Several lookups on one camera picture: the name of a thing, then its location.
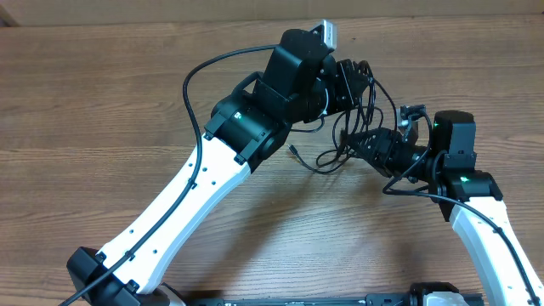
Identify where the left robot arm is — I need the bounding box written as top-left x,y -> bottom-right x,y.
67,28 -> 373,305

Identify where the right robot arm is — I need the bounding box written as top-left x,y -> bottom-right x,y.
347,105 -> 543,305

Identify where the black USB cable long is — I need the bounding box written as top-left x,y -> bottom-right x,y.
315,74 -> 396,174

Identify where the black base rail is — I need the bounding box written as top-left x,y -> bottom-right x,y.
186,292 -> 485,306

